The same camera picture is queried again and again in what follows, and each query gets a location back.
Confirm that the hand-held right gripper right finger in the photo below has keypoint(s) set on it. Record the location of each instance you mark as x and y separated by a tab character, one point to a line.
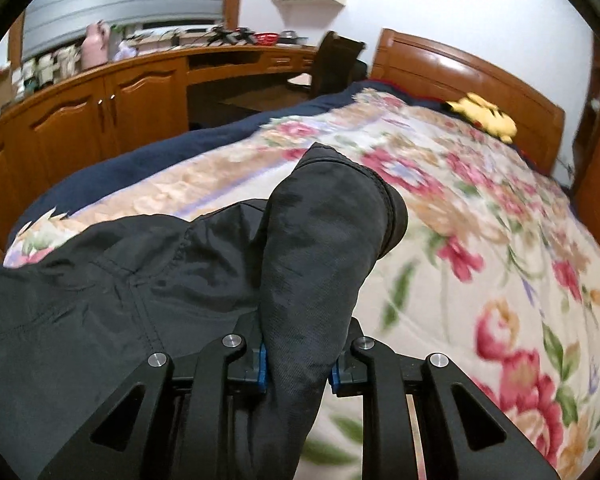
335	377

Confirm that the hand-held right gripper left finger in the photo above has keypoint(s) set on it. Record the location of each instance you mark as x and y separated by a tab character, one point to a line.
262	365

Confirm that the black jacket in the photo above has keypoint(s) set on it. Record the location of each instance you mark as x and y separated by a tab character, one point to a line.
305	260

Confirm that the floral blanket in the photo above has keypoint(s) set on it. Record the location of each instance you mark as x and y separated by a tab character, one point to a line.
480	210

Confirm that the yellow plush toy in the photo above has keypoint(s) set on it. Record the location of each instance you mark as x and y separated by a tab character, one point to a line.
485	115

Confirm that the wooden desk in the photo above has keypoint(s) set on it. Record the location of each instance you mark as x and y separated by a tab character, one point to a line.
80	120

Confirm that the dark brown chair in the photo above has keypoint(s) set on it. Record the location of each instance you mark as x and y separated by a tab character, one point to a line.
337	65

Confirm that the wooden headboard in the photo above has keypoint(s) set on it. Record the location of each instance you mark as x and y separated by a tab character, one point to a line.
455	80

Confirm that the red basket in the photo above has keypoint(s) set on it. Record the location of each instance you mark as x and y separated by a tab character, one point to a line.
266	38

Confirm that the grey metal pot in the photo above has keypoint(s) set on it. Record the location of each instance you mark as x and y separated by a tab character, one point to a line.
292	36

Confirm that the black gadget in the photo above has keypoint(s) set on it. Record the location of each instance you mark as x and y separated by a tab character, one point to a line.
230	36

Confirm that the grey window blind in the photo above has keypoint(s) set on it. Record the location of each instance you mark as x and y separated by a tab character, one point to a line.
130	0

